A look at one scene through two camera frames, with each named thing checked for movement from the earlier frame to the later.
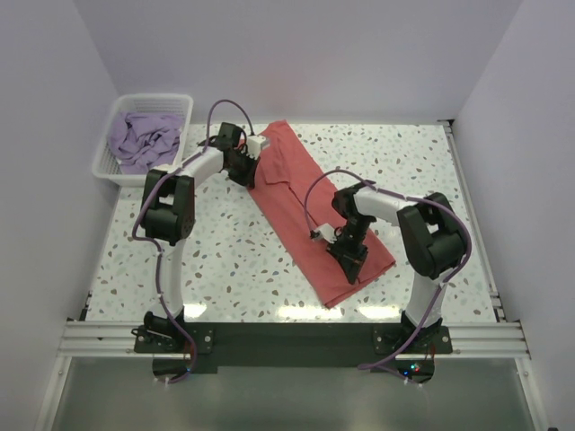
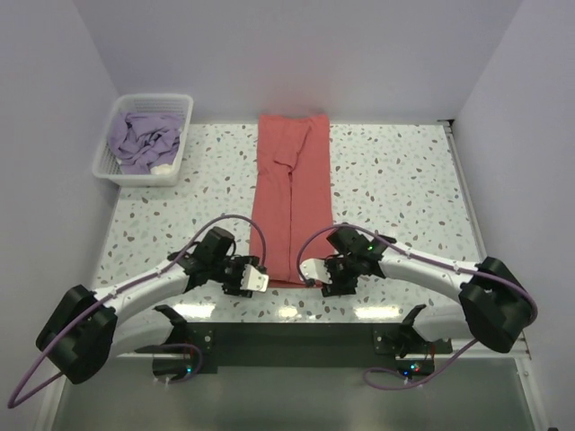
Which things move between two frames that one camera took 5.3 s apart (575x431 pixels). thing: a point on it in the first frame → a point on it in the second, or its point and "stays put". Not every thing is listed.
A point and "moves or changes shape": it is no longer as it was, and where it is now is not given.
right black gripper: x=351 y=261 → x=336 y=287
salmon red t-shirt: x=297 y=197 moves or changes shape
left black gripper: x=248 y=179 → x=234 y=288
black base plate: x=199 y=348 stays put
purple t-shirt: x=143 y=143 stays put
